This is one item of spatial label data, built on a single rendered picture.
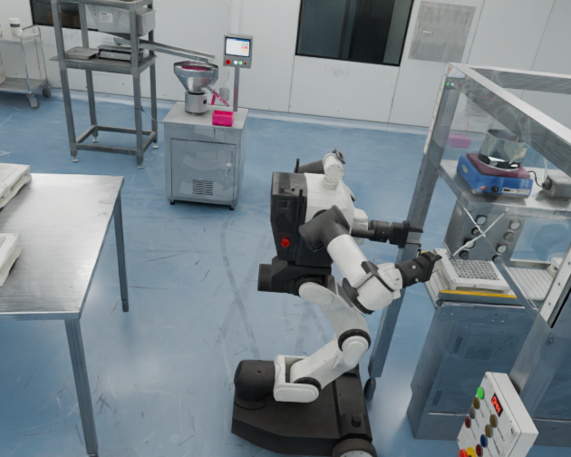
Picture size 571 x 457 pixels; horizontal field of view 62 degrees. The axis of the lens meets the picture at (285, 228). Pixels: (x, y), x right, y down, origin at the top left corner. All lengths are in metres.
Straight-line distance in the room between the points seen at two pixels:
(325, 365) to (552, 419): 1.14
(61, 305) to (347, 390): 1.38
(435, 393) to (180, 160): 2.67
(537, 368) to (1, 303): 1.62
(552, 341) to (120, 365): 2.18
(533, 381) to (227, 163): 3.15
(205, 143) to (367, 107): 3.34
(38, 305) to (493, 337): 1.77
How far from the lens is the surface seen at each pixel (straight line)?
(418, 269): 1.75
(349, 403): 2.43
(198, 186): 4.12
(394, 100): 6.85
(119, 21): 4.75
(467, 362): 2.31
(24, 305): 1.86
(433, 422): 2.58
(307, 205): 1.65
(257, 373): 2.27
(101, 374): 2.79
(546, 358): 1.24
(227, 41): 4.12
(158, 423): 2.54
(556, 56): 7.40
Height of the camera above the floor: 2.01
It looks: 30 degrees down
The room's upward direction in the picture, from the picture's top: 7 degrees clockwise
